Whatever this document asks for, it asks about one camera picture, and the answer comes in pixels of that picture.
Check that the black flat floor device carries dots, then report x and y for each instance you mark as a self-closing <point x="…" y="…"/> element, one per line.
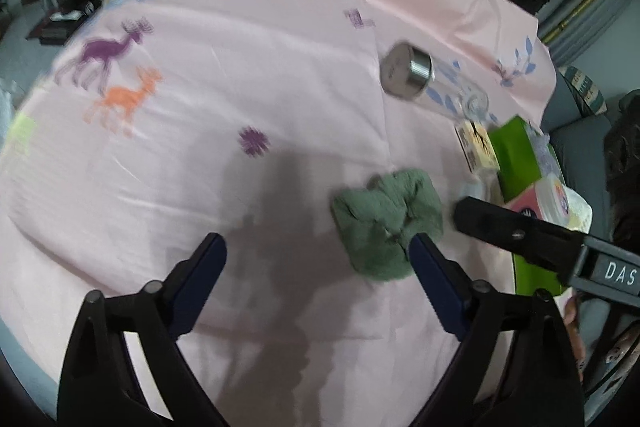
<point x="55" y="29"/>

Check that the pink wipes pack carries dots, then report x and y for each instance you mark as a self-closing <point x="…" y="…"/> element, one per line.
<point x="535" y="202"/>

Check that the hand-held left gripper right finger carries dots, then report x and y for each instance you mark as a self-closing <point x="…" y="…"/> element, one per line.
<point x="435" y="287"/>

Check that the glass bottle with steel cap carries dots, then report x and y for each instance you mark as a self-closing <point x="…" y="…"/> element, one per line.
<point x="405" y="69"/>

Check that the patterned cushion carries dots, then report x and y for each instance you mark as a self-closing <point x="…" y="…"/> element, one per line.
<point x="585" y="89"/>

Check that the small yellow card box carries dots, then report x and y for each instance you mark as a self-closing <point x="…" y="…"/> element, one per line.
<point x="477" y="147"/>

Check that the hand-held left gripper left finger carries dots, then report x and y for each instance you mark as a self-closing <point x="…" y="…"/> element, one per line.
<point x="200" y="287"/>

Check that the green towel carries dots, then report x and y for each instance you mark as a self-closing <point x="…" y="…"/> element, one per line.
<point x="380" y="222"/>

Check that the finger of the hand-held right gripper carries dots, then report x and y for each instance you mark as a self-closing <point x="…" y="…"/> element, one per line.
<point x="515" y="234"/>

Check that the green box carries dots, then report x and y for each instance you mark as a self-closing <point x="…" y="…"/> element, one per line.
<point x="515" y="157"/>

